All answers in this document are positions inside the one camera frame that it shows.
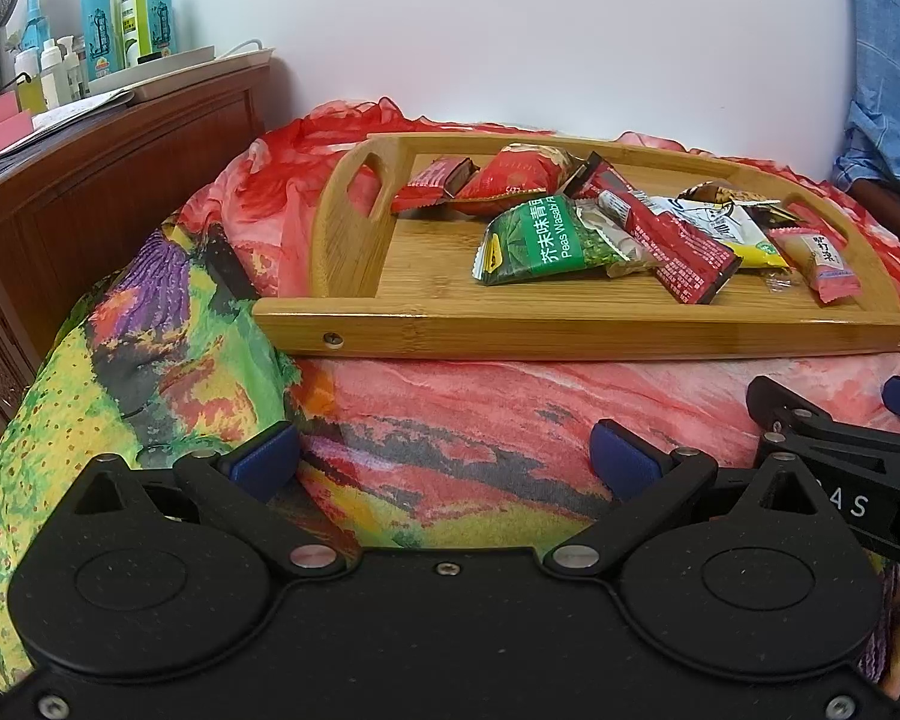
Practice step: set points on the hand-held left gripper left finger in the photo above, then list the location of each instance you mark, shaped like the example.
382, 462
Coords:
262, 461

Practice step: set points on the white pump bottle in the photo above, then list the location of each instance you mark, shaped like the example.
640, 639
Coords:
51, 79
69, 75

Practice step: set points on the green pea packet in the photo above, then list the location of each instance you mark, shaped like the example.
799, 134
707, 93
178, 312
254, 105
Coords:
540, 240

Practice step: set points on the pink cards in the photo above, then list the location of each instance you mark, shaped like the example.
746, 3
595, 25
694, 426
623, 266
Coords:
0, 127

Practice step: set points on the green spray bottle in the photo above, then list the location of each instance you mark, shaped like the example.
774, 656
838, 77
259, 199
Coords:
133, 15

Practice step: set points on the dark wooden bed frame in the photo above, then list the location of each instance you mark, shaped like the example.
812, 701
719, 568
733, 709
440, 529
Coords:
892, 214

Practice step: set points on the yellow and white snack packet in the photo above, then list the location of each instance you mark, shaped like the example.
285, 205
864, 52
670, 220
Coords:
727, 236

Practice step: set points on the long red stick packet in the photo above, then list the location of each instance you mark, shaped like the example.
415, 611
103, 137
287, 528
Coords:
682, 255

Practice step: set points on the yellow bottle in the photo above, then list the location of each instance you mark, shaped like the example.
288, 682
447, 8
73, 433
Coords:
28, 90

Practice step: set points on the stack of papers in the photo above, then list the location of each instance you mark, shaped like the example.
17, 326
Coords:
82, 109

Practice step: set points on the red gold-print snack packet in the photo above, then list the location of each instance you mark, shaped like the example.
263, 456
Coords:
510, 172

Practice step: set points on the clear candy wrapper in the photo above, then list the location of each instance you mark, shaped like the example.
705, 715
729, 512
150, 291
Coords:
780, 283

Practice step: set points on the pink packet with white label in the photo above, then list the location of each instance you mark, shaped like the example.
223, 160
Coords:
825, 270

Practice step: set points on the dark wooden headboard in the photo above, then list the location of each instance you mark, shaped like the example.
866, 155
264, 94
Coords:
120, 187

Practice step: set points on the colourful printed blanket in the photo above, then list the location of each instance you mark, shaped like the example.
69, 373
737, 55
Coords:
457, 405

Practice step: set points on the tall teal spray bottle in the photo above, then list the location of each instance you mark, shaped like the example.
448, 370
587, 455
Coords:
99, 30
161, 15

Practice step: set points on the small teal spray bottle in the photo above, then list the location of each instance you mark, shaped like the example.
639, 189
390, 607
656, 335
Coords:
31, 26

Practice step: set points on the brown peanut packet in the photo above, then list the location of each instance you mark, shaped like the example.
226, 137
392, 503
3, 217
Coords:
720, 195

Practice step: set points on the olive gold snack packet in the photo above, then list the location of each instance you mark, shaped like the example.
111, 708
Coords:
776, 216

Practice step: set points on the small red snack packet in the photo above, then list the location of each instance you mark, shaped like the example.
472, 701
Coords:
424, 187

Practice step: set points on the blue plaid cloth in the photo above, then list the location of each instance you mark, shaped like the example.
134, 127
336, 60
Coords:
892, 52

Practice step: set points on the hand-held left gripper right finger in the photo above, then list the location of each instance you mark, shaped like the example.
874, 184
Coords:
626, 457

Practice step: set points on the red biscuit packet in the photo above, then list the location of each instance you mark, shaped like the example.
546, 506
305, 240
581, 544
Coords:
589, 172

